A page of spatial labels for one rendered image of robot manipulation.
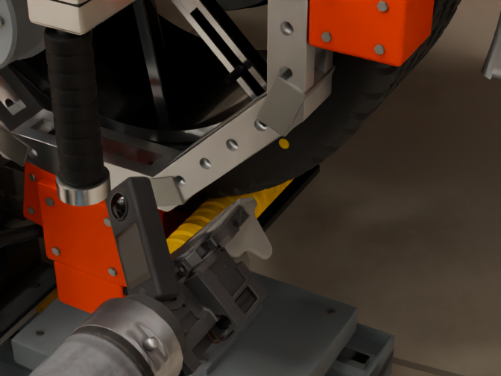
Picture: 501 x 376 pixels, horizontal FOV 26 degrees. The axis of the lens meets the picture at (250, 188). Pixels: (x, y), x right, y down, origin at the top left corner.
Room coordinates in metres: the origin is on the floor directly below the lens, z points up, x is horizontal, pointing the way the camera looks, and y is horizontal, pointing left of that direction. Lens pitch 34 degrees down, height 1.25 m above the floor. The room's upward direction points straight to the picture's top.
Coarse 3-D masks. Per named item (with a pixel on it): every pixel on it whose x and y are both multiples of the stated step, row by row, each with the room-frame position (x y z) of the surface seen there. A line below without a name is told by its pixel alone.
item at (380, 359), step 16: (352, 336) 1.23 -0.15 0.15; (368, 336) 1.23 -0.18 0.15; (384, 336) 1.21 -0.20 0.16; (0, 352) 1.18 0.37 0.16; (352, 352) 1.16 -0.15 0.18; (368, 352) 1.20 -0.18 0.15; (384, 352) 1.18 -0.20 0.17; (0, 368) 1.17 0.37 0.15; (16, 368) 1.17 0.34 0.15; (336, 368) 1.14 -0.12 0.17; (352, 368) 1.14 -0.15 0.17; (368, 368) 1.14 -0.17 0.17; (384, 368) 1.18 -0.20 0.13
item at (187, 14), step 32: (192, 0) 1.05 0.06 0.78; (96, 32) 1.13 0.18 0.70; (128, 32) 1.27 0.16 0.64; (160, 32) 1.09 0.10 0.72; (224, 32) 1.03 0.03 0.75; (32, 64) 1.14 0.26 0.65; (96, 64) 1.19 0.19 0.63; (128, 64) 1.20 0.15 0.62; (160, 64) 1.08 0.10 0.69; (192, 64) 1.22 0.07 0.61; (224, 64) 1.03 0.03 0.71; (256, 64) 1.02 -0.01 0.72; (128, 96) 1.14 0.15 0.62; (160, 96) 1.07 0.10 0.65; (192, 96) 1.13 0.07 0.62; (224, 96) 1.11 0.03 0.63; (256, 96) 1.01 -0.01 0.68; (128, 128) 1.07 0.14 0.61; (160, 128) 1.06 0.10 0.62; (192, 128) 1.03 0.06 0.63
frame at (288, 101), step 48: (288, 0) 0.88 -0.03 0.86; (288, 48) 0.88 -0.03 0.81; (0, 96) 1.11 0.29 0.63; (288, 96) 0.87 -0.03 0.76; (0, 144) 1.05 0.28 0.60; (48, 144) 1.02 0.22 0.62; (144, 144) 1.02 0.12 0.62; (192, 144) 0.99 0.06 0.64; (240, 144) 0.90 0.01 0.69; (192, 192) 0.93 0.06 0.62
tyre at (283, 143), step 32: (448, 0) 1.04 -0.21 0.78; (352, 64) 0.94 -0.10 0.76; (384, 64) 0.93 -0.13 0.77; (416, 64) 1.08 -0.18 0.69; (352, 96) 0.94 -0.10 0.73; (384, 96) 0.97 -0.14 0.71; (320, 128) 0.95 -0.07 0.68; (352, 128) 0.94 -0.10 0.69; (256, 160) 0.99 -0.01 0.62; (288, 160) 0.97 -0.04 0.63; (320, 160) 0.97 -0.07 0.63; (224, 192) 1.01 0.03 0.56
